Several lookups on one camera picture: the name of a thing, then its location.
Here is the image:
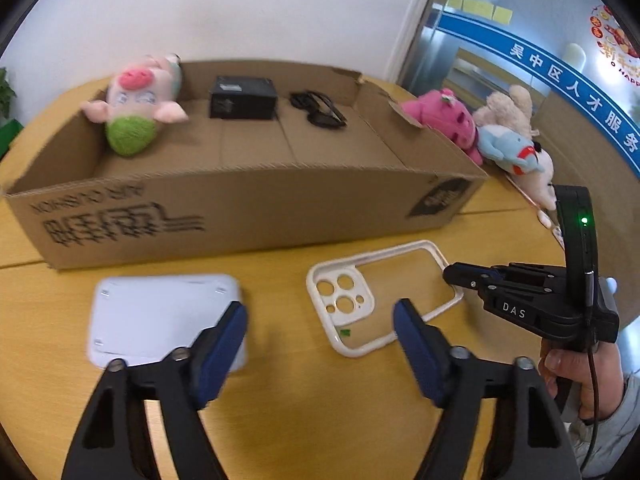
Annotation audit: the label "white power bank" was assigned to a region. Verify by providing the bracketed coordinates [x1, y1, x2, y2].
[87, 274, 241, 368]

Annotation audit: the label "white clear phone case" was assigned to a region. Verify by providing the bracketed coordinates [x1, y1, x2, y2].
[306, 240, 463, 359]

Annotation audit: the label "grey sleeve right forearm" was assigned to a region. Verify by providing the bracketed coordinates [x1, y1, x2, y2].
[582, 374, 639, 479]

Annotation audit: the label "person's right hand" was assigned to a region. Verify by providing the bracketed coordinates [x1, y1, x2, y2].
[538, 340, 625, 420]

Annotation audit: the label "small white earbuds case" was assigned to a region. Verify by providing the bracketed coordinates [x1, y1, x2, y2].
[537, 210, 554, 230]

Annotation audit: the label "light blue plush toy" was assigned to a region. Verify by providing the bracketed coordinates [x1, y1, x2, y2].
[477, 125, 544, 176]

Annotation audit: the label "beige bunny plush toy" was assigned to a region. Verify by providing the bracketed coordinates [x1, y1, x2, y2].
[473, 84, 539, 140]

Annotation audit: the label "magenta plush toy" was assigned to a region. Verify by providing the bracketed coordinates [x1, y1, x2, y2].
[400, 88, 483, 166]

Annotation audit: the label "blue glass door banner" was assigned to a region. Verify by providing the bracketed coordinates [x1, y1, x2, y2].
[437, 11, 639, 174]

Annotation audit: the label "black sunglasses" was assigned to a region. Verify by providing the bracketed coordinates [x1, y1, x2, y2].
[290, 90, 347, 130]

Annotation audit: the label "yellow sticky notes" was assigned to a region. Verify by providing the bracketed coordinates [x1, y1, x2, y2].
[445, 0, 513, 25]

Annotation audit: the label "brown cardboard box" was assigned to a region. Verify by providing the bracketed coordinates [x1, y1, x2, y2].
[1, 61, 486, 270]

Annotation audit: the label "black rectangular box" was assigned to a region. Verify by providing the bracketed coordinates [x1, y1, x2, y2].
[209, 76, 278, 120]

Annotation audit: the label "green covered side table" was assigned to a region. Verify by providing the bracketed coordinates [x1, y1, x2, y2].
[0, 119, 23, 159]

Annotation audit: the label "pink pig plush toy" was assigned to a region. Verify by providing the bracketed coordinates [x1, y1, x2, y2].
[80, 54, 189, 157]

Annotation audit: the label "green potted plant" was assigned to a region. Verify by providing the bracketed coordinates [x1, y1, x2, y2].
[0, 67, 16, 119]

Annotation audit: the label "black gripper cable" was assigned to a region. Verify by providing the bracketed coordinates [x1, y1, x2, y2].
[579, 271, 604, 474]

